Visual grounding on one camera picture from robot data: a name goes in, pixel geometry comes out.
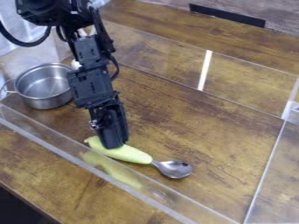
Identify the white mushroom toy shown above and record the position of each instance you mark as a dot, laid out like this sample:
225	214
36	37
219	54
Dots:
75	64

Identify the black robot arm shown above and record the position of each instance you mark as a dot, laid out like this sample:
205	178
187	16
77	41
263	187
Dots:
77	23

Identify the green handled metal spoon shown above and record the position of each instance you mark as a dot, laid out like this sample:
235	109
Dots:
172	169

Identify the black strip on table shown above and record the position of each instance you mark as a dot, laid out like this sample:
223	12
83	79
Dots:
247	20

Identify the small steel pot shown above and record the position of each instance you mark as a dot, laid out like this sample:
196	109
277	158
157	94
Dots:
41	86

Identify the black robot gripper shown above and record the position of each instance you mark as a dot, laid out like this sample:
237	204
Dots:
95	95

